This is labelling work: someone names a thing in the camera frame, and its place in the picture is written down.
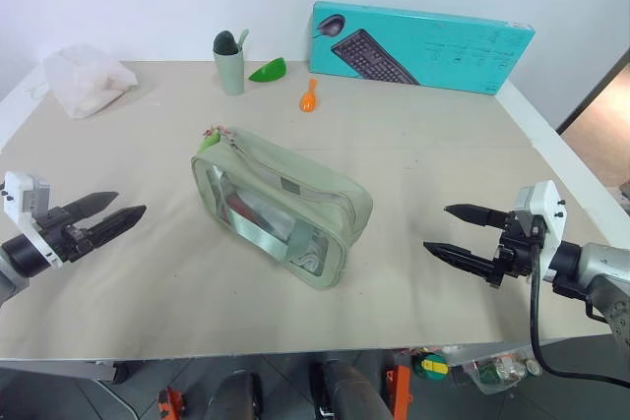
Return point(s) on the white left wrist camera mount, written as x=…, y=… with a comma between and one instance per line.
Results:
x=17, y=194

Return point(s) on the green transparent toiletry bag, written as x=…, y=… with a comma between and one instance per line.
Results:
x=295, y=179

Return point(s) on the orange stand part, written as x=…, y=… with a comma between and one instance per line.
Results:
x=170, y=405
x=399, y=385

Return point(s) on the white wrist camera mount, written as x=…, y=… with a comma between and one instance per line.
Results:
x=548, y=208
x=17, y=194

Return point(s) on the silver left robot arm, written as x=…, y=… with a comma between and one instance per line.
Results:
x=22, y=254

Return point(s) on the clear bag of small items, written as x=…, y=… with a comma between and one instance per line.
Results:
x=497, y=371

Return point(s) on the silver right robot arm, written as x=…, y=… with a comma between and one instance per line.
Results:
x=603, y=267

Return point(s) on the dark rounded shape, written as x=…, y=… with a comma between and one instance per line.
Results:
x=349, y=390

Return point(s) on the pale green cup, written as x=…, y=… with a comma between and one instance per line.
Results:
x=231, y=73

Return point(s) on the dark green rounded object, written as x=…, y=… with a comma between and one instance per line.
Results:
x=225, y=41

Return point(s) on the green yellow round object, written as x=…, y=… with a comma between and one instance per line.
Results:
x=430, y=367

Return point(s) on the teal keyboard box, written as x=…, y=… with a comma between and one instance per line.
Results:
x=443, y=48

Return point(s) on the white plastic bag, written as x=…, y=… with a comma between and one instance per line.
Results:
x=86, y=78

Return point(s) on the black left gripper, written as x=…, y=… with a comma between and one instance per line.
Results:
x=66, y=238

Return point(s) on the bright green plastic scoop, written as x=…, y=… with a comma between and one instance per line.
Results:
x=268, y=72

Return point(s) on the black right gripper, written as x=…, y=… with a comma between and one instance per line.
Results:
x=517, y=253

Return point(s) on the orange plastic spoon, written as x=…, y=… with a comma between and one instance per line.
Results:
x=307, y=101

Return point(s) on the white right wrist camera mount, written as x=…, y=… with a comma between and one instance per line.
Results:
x=548, y=208

